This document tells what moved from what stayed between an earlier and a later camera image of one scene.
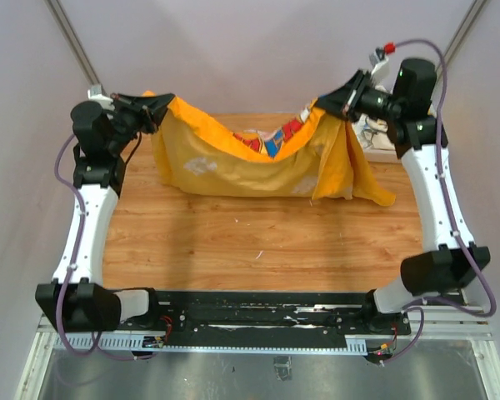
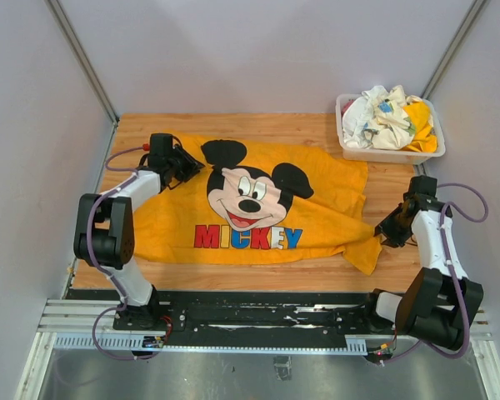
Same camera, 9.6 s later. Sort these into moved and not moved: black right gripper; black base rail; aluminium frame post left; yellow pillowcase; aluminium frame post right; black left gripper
Moved: black right gripper; yellow pillowcase; black left gripper
Not moved: black base rail; aluminium frame post left; aluminium frame post right
